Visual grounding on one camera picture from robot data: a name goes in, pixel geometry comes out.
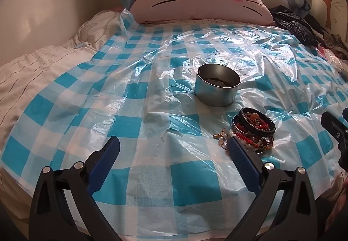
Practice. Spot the clear plastic bag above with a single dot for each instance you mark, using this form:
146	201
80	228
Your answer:
334	60

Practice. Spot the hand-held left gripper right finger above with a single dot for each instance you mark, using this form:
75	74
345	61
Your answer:
241	154

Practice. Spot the white quilt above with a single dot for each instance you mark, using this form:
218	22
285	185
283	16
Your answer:
40	67

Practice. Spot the blue checked plastic sheet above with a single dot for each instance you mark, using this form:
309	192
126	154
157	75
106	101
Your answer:
152	99

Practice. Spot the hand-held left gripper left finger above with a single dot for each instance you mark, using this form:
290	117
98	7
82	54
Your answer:
106	153

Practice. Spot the round metal tin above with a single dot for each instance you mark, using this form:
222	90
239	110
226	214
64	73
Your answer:
206	88

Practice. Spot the pile of clothes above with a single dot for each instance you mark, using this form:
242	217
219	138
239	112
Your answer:
333	37

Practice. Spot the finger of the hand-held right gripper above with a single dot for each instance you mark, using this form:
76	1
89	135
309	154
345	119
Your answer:
333	124

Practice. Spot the black plastic bag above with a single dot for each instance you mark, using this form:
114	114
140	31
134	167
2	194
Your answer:
295	26

